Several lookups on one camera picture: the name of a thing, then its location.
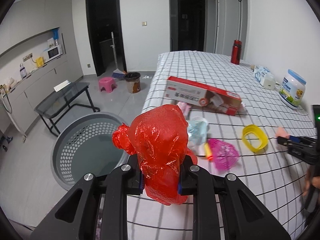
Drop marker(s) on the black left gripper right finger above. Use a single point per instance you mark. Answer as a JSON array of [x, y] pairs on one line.
[[224, 207]]

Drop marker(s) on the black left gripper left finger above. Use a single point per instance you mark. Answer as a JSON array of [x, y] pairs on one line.
[[75, 216]]

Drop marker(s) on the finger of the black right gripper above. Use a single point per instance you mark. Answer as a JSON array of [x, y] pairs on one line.
[[298, 143]]

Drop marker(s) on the peach soft object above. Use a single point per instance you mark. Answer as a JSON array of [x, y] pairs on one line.
[[282, 133]]

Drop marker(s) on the red plastic bag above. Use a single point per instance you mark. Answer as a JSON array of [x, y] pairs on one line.
[[159, 138]]

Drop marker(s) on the red toothpaste box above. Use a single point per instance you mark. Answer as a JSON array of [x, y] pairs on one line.
[[201, 95]]

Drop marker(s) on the pink snack wrapper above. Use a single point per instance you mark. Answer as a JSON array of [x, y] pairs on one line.
[[184, 107]]

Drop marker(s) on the person's right hand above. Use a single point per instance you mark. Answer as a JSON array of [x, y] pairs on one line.
[[308, 182]]

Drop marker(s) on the white blue-lid milk powder jar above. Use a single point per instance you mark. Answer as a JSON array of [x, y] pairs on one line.
[[292, 89]]

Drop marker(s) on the magenta mesh net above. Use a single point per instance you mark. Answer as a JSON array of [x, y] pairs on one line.
[[225, 155]]

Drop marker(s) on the grey perforated laundry basket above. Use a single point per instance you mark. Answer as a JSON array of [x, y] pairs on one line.
[[86, 146]]

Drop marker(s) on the yellow orange small tube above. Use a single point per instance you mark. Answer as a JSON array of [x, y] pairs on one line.
[[208, 152]]

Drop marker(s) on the white checkered bed sheet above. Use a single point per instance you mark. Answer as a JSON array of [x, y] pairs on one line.
[[275, 177]]

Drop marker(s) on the blue white tissue pack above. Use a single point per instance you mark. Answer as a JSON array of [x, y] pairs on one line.
[[264, 77]]

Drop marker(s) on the light blue printed wrapper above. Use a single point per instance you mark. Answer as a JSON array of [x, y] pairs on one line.
[[197, 133]]

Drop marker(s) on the pink plastic stool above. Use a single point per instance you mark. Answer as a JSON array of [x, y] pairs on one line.
[[107, 84]]

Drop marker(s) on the black glass coffee table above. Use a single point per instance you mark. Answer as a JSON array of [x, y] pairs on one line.
[[57, 104]]

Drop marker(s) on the brown waste bin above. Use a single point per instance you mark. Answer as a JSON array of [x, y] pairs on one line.
[[133, 82]]

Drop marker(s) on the red thermos bottle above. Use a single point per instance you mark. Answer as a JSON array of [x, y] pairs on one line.
[[236, 52]]

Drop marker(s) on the white book on table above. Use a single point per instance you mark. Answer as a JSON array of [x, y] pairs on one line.
[[62, 85]]

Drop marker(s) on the grey cabinet counter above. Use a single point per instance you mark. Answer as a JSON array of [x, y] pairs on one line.
[[23, 99]]

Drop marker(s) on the yellow box on counter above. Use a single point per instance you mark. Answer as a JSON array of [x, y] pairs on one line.
[[39, 62]]

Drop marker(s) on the white microwave oven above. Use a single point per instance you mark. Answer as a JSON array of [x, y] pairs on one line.
[[54, 52]]

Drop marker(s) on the purple bottle on counter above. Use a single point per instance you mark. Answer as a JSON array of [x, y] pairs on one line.
[[23, 72]]

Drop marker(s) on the broom with white handle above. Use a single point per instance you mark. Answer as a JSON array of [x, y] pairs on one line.
[[118, 74]]

